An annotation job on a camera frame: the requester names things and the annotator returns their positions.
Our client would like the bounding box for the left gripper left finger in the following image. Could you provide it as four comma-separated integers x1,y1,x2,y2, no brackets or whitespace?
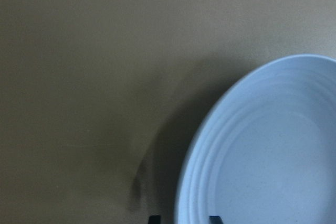
148,215,161,224

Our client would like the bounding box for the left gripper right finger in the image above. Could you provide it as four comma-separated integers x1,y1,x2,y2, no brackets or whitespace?
209,216,223,224

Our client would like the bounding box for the blue plate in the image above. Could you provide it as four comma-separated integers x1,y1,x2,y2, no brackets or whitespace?
174,55,335,223

